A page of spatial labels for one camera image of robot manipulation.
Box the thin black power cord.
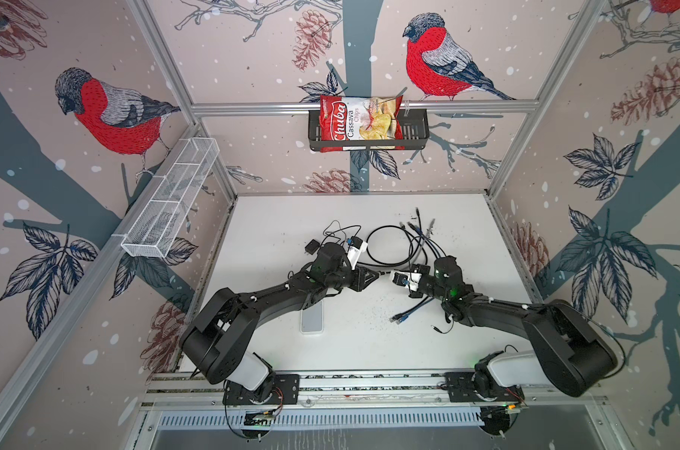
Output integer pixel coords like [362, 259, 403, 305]
[316, 220, 364, 249]

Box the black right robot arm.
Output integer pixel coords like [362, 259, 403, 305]
[392, 256, 619, 398]

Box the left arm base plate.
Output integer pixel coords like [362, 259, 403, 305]
[223, 372, 300, 407]

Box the red cassava chips bag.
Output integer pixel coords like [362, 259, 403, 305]
[319, 96, 403, 153]

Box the black power adapter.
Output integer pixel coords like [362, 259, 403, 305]
[306, 239, 322, 256]

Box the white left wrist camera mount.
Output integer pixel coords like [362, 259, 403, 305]
[347, 235, 367, 269]

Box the aluminium front rail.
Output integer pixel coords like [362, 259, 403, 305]
[138, 369, 609, 411]

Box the black ethernet cable loop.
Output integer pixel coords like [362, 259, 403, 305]
[361, 224, 425, 268]

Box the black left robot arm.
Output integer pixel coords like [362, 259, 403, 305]
[179, 237, 379, 392]

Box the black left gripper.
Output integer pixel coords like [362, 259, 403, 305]
[324, 262, 380, 293]

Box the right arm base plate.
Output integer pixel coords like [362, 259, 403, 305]
[439, 371, 525, 403]

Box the blue ethernet cable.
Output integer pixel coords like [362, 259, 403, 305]
[389, 221, 448, 324]

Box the white mesh wall shelf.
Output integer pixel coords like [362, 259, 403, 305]
[121, 137, 219, 258]

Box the white grey flat device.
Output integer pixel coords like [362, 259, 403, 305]
[300, 302, 324, 335]

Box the black wire wall basket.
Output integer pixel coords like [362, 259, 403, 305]
[308, 109, 430, 153]

